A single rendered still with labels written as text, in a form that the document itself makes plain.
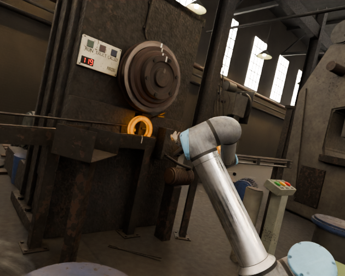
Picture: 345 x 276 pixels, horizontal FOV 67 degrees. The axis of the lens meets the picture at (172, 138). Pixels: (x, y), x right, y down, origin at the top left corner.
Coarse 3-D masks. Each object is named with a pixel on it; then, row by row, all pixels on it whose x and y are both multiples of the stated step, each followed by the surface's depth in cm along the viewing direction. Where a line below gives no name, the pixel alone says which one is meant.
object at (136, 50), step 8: (136, 48) 162; (168, 48) 178; (128, 56) 159; (128, 64) 160; (176, 64) 185; (120, 72) 164; (128, 72) 161; (120, 80) 166; (128, 80) 162; (128, 88) 163; (128, 96) 168; (136, 104) 169; (168, 104) 186; (152, 112) 179
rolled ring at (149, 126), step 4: (136, 116) 177; (140, 116) 176; (132, 120) 173; (136, 120) 174; (140, 120) 176; (144, 120) 178; (148, 120) 180; (132, 124) 172; (148, 124) 181; (128, 128) 173; (132, 128) 173; (148, 128) 182; (152, 128) 184; (128, 132) 174; (132, 132) 173; (148, 132) 182; (148, 136) 182
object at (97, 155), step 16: (64, 128) 116; (80, 128) 135; (96, 128) 141; (64, 144) 116; (80, 144) 114; (96, 144) 141; (112, 144) 139; (80, 160) 114; (96, 160) 118; (80, 176) 128; (80, 192) 128; (80, 208) 128; (80, 224) 131; (64, 240) 129; (64, 256) 129
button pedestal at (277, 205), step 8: (264, 184) 167; (272, 184) 163; (280, 184) 169; (272, 192) 162; (280, 192) 161; (288, 192) 168; (272, 200) 169; (280, 200) 165; (272, 208) 168; (280, 208) 167; (272, 216) 167; (280, 216) 169; (264, 224) 170; (272, 224) 167; (280, 224) 171; (264, 232) 170; (272, 232) 166; (264, 240) 169; (272, 240) 167; (264, 248) 168; (272, 248) 169
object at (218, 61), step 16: (224, 0) 605; (288, 0) 746; (224, 16) 599; (304, 16) 826; (320, 16) 927; (224, 32) 586; (320, 32) 910; (208, 48) 605; (224, 48) 595; (320, 48) 993; (208, 64) 613; (304, 64) 938; (208, 80) 608; (304, 80) 938; (208, 96) 588; (208, 112) 597
